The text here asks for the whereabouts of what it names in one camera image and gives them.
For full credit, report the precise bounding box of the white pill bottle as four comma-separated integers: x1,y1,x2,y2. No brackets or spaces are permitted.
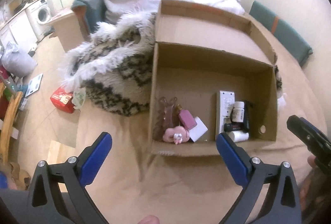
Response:
228,131,249,143

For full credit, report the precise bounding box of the white label medicine bottle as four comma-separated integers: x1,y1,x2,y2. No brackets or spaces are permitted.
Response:
231,101,245,123

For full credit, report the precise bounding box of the white remote control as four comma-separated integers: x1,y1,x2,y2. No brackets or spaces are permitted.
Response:
215,91,235,137

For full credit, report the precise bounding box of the white charger plug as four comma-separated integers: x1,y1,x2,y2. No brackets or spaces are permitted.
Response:
188,116,208,142

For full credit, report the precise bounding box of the pink small case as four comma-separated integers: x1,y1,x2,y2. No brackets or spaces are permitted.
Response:
162,126,190,144

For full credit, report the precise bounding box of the brown translucent hair claw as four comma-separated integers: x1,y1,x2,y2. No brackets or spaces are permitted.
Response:
153,97,179,141

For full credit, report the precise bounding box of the pink perfume bottle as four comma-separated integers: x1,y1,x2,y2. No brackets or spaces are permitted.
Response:
176,104,197,131

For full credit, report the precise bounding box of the person's right hand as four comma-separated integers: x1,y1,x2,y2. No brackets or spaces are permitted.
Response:
299,155,330,223

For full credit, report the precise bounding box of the person's left hand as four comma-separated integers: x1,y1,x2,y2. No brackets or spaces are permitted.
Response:
138,215,160,224

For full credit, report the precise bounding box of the red snack packet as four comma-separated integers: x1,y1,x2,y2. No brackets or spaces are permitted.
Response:
50,87,75,114

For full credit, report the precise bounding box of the green cushion with orange stripe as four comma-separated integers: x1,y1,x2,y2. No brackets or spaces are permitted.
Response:
249,0,313,67

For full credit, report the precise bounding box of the wooden chair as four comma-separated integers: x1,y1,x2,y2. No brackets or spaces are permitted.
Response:
0,91,22,163

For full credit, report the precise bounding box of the black white furry blanket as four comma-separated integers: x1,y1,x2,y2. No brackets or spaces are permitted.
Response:
61,11,283,116

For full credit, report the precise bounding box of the grey stuffed bag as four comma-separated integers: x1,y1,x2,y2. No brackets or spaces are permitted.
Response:
1,42,37,78

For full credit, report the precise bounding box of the brown cardboard box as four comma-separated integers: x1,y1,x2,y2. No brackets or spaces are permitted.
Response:
149,0,278,157

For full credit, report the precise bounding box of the wooden side table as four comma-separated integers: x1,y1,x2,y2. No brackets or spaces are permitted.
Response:
46,7,88,52

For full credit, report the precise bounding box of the washing machine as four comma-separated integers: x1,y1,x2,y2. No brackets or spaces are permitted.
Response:
25,0,52,42

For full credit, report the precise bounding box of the teal pillow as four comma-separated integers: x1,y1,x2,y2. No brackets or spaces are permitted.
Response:
71,0,107,34

